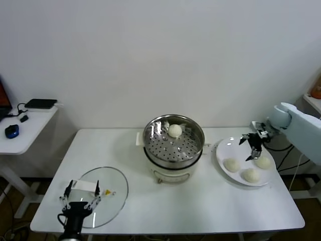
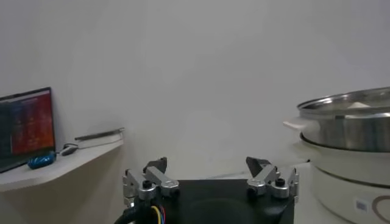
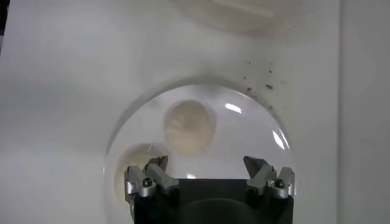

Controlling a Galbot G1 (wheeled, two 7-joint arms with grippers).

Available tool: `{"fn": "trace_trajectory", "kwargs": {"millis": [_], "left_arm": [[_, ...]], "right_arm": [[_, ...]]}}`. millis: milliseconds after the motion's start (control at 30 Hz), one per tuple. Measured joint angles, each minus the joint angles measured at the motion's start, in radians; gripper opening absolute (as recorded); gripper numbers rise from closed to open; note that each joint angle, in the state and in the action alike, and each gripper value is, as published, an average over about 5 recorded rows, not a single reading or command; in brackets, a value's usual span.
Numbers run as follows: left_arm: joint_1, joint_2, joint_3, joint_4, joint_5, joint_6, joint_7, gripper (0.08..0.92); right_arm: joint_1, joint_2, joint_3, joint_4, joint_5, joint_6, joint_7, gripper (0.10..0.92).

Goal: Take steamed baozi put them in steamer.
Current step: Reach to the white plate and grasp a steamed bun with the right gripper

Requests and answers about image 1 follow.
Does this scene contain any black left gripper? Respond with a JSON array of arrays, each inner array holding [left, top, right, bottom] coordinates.
[[59, 180, 102, 235]]

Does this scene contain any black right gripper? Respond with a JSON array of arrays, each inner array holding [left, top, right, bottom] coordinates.
[[238, 133, 264, 162]]

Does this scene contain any white steamed baozi bun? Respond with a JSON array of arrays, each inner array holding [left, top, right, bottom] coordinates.
[[167, 124, 182, 138], [255, 156, 272, 169], [223, 157, 241, 173], [240, 168, 260, 183]]

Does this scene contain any perforated steel steamer basket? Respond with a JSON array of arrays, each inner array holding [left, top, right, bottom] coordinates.
[[142, 114, 206, 169]]

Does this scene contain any round white plate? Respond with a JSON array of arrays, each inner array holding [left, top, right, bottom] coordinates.
[[211, 137, 276, 187]]

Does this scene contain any white side table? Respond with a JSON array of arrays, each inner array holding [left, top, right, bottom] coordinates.
[[0, 102, 65, 219]]

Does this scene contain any white electric cooking pot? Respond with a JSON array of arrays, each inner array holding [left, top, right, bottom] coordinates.
[[135, 129, 212, 184]]

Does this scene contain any orange container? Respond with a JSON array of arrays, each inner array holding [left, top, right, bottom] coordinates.
[[309, 74, 321, 99]]

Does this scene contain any blue computer mouse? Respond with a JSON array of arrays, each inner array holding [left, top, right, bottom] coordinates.
[[4, 124, 20, 139]]

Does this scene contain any flat black box device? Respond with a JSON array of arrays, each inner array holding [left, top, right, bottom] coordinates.
[[24, 98, 58, 109]]

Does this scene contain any laptop screen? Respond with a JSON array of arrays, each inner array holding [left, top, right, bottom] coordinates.
[[0, 74, 13, 123]]

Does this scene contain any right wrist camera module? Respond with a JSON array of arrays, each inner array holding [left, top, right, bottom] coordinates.
[[250, 120, 270, 138]]

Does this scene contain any glass lid with white handle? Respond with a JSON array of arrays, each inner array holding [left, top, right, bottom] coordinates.
[[67, 165, 129, 228]]

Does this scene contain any black power cable with adapter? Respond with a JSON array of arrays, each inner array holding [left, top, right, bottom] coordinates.
[[275, 144, 316, 175]]

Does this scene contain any long white cable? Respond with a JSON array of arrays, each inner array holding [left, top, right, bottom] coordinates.
[[288, 153, 305, 194]]

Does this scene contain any black floor cable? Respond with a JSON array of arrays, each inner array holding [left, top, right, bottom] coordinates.
[[0, 187, 16, 234]]

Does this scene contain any thin black cable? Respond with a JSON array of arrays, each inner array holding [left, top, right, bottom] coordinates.
[[7, 102, 28, 118]]

